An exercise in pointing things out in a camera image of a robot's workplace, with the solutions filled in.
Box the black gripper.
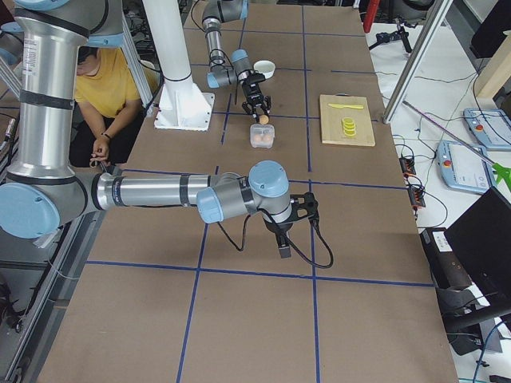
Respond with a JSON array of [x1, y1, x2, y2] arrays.
[[241, 75, 271, 120], [263, 217, 293, 259]]

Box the clear plastic egg box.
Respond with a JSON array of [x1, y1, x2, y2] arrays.
[[250, 124, 275, 148]]

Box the black box device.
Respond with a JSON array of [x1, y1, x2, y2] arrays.
[[420, 227, 472, 290]]

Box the white bowl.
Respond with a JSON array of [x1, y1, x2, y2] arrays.
[[253, 60, 276, 79]]

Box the yellow plastic knife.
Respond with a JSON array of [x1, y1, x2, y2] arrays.
[[327, 103, 364, 110]]

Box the wooden cutting board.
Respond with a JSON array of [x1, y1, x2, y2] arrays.
[[319, 94, 375, 147]]

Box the lemon slices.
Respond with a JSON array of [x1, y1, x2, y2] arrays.
[[341, 117, 357, 138]]

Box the black tripod rod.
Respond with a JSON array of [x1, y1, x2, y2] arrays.
[[369, 17, 418, 53]]

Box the orange black circuit board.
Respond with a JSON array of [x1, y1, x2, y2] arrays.
[[398, 156, 416, 178]]

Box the person in yellow shirt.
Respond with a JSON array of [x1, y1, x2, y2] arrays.
[[69, 46, 145, 168]]

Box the red cylinder object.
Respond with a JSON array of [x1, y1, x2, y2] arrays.
[[362, 0, 380, 34]]

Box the black monitor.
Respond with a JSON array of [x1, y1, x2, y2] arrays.
[[445, 187, 510, 305]]

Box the blue teach pendant near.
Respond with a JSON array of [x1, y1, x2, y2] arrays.
[[437, 140, 497, 195]]

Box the blue teach pendant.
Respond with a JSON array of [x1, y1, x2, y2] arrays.
[[437, 140, 497, 195], [463, 108, 510, 152]]

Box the silver reacher grabber stick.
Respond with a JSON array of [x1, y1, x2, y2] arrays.
[[402, 101, 511, 189]]

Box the blue teach pendant far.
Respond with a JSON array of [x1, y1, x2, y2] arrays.
[[463, 108, 510, 152]]

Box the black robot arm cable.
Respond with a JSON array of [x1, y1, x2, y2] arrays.
[[217, 203, 335, 269]]

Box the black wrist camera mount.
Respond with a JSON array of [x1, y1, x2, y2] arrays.
[[288, 191, 319, 223]]

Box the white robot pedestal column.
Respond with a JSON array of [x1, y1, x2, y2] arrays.
[[143, 0, 215, 132]]

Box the aluminium frame post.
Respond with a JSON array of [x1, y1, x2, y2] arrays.
[[382, 0, 453, 124]]

